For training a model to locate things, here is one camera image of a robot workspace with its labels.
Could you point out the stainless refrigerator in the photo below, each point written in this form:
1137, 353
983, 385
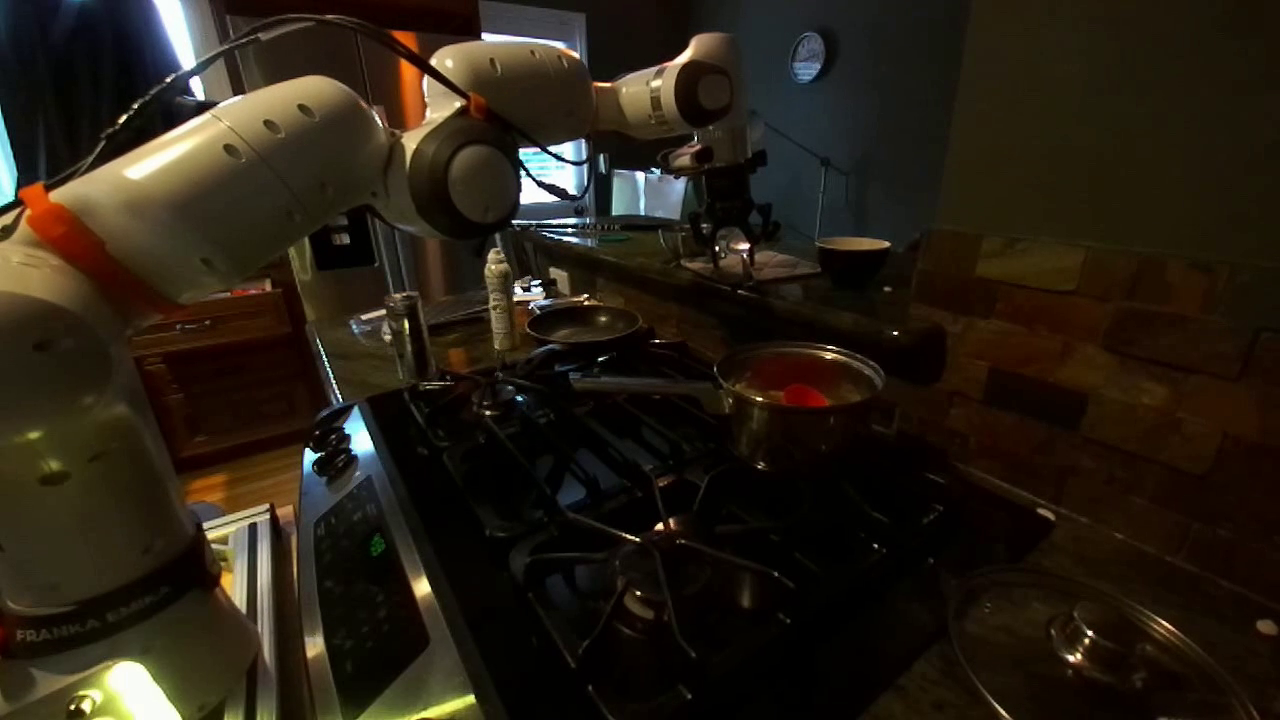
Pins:
426, 272

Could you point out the black frying pan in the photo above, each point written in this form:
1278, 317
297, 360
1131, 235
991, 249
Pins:
586, 327

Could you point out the red tomato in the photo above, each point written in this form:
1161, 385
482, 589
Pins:
800, 394

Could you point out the wooden cabinet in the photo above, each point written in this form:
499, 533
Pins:
225, 374

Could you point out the glass pot lid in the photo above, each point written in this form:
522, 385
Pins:
1014, 654

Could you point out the black gas stove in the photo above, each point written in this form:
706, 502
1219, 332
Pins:
534, 533

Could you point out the black stove knob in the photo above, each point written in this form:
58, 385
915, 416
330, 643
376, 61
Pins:
324, 427
337, 460

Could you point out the black switch panel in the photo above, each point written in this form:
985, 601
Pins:
345, 245

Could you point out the clear glass dish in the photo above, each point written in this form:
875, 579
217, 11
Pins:
370, 327

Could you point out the round wall clock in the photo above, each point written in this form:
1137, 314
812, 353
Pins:
811, 57

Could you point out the aluminium base frame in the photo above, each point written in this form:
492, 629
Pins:
253, 584

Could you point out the clear container of white beans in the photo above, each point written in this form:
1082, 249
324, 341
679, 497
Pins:
554, 282

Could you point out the small black bowl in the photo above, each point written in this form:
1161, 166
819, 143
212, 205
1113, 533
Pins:
853, 261

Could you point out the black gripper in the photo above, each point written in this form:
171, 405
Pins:
732, 185

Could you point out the thin metal desk lamp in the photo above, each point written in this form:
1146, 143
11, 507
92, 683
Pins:
819, 201

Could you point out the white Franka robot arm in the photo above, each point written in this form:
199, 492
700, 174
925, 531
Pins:
81, 440

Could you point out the bright narrow window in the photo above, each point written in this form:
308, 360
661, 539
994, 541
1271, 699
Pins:
176, 44

